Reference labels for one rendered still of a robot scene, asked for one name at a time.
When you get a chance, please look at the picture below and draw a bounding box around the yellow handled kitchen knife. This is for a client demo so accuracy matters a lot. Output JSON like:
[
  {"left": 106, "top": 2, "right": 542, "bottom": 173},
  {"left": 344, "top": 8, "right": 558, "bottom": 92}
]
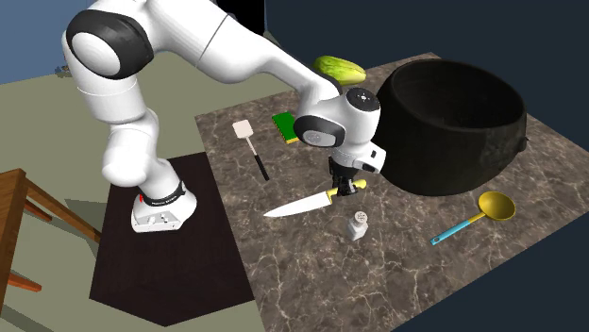
[{"left": 262, "top": 178, "right": 368, "bottom": 219}]

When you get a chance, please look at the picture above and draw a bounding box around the white salt shaker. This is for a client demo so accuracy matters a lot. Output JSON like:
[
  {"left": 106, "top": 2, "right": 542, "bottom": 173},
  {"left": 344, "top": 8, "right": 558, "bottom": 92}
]
[{"left": 345, "top": 210, "right": 369, "bottom": 242}]

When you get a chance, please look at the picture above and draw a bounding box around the green book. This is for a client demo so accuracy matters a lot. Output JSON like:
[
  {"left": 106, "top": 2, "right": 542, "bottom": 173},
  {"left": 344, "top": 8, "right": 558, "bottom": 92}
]
[{"left": 271, "top": 111, "right": 300, "bottom": 145}]

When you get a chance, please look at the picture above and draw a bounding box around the green yellow vegetable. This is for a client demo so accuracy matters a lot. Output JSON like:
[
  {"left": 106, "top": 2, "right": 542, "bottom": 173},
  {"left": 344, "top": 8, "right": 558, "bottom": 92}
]
[{"left": 312, "top": 55, "right": 368, "bottom": 87}]

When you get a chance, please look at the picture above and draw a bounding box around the large black pot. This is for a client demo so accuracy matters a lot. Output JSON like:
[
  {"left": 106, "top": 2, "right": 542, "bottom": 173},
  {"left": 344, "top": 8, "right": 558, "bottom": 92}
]
[{"left": 371, "top": 58, "right": 530, "bottom": 197}]

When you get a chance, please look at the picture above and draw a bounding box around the dark robot stand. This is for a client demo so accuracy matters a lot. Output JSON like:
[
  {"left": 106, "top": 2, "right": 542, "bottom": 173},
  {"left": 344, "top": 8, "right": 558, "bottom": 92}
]
[{"left": 88, "top": 152, "right": 256, "bottom": 328}]

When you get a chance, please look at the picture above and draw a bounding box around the brown wooden table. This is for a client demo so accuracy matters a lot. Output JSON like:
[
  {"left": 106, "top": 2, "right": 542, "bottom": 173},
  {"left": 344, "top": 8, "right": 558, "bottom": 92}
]
[{"left": 0, "top": 168, "right": 102, "bottom": 314}]

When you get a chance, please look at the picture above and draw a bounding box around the white spatula with black handle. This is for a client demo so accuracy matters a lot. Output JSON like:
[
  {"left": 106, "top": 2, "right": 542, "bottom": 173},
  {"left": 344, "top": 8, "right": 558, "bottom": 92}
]
[{"left": 231, "top": 119, "right": 271, "bottom": 182}]

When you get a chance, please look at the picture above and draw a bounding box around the yellow ladle with blue handle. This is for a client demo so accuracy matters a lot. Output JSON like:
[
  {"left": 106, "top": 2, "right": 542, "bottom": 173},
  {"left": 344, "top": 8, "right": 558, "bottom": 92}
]
[{"left": 429, "top": 191, "right": 517, "bottom": 246}]

